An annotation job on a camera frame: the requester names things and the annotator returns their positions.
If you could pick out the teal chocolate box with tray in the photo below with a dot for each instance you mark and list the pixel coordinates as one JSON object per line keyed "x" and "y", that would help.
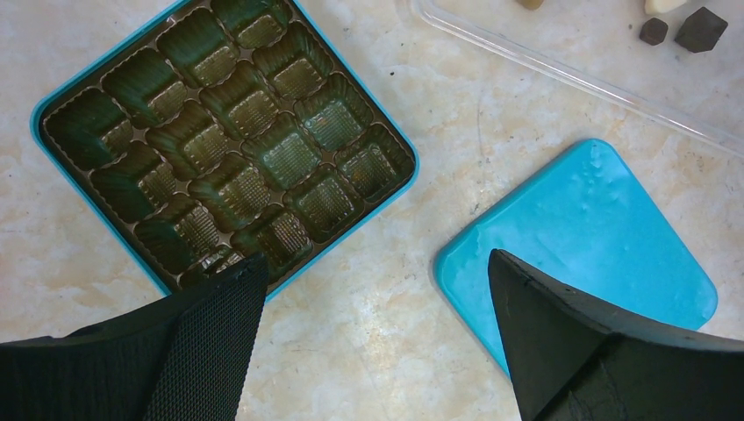
{"x": 224, "y": 128}

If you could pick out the teal box lid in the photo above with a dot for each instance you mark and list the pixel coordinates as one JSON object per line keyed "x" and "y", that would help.
{"x": 587, "y": 221}

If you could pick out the dark square chocolate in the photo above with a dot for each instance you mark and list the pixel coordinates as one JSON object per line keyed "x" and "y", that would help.
{"x": 701, "y": 31}

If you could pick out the clear plastic tray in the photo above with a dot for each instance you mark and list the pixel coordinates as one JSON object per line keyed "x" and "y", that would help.
{"x": 596, "y": 46}

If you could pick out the small dark cube chocolate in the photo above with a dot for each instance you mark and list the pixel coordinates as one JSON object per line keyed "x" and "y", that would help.
{"x": 654, "y": 31}

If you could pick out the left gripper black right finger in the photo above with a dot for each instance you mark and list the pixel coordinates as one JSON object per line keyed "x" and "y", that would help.
{"x": 573, "y": 356}

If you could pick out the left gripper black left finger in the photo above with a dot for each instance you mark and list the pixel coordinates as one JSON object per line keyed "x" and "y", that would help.
{"x": 183, "y": 357}

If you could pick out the white heart chocolate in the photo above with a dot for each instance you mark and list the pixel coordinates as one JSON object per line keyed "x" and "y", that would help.
{"x": 658, "y": 7}

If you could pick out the tan round chocolate disc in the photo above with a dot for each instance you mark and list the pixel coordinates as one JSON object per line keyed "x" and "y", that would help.
{"x": 531, "y": 5}

